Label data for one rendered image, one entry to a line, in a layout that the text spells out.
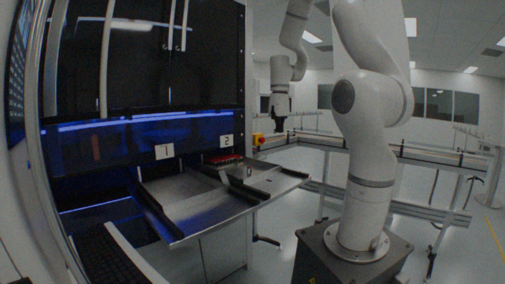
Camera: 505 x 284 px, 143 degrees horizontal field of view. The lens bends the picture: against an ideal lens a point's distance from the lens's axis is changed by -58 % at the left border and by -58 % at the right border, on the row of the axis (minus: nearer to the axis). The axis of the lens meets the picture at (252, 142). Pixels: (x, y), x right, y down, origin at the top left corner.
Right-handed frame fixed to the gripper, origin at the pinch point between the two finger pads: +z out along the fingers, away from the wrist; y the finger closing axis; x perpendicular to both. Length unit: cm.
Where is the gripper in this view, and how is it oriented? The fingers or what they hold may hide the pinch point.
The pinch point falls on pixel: (279, 128)
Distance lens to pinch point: 89.1
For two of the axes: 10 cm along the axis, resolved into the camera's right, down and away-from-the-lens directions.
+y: -6.9, 1.3, -7.1
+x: 7.2, 1.3, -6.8
